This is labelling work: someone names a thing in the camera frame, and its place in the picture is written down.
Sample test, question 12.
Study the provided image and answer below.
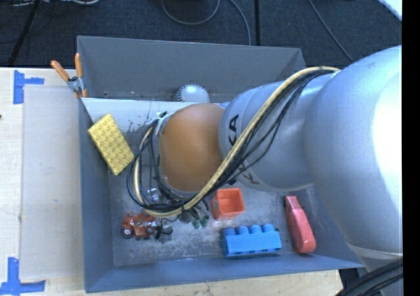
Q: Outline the red toy motorcycle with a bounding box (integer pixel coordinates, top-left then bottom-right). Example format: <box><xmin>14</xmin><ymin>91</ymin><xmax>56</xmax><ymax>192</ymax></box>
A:
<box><xmin>119</xmin><ymin>211</ymin><xmax>159</xmax><ymax>241</ymax></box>

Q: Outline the yellow studded flat block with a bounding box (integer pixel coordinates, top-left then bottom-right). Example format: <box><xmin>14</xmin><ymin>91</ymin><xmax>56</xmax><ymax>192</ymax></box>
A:
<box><xmin>87</xmin><ymin>113</ymin><xmax>135</xmax><ymax>177</ymax></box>

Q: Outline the orange square cup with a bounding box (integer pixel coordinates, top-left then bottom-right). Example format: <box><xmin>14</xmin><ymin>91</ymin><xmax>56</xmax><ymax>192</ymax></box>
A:
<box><xmin>210</xmin><ymin>187</ymin><xmax>247</xmax><ymax>221</ymax></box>

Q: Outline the blue toy brick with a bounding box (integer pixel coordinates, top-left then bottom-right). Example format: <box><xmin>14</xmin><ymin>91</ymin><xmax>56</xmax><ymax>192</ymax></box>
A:
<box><xmin>222</xmin><ymin>223</ymin><xmax>284</xmax><ymax>259</ymax></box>

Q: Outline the white grey ball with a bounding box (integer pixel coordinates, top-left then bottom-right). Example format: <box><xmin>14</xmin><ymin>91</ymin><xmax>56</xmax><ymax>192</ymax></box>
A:
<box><xmin>173</xmin><ymin>83</ymin><xmax>211</xmax><ymax>104</ymax></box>

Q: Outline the pale flat board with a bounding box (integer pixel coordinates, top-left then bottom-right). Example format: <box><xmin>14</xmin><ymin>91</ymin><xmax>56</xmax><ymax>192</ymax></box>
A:
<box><xmin>18</xmin><ymin>84</ymin><xmax>84</xmax><ymax>285</ymax></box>

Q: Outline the grey metal bin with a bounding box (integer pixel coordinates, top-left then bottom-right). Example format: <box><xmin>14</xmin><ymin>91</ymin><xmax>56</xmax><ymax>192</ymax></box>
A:
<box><xmin>75</xmin><ymin>35</ymin><xmax>366</xmax><ymax>294</ymax></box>

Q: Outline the red flat hand tool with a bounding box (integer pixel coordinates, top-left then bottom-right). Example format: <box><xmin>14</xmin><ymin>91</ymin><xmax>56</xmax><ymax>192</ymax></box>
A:
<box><xmin>283</xmin><ymin>195</ymin><xmax>317</xmax><ymax>255</ymax></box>

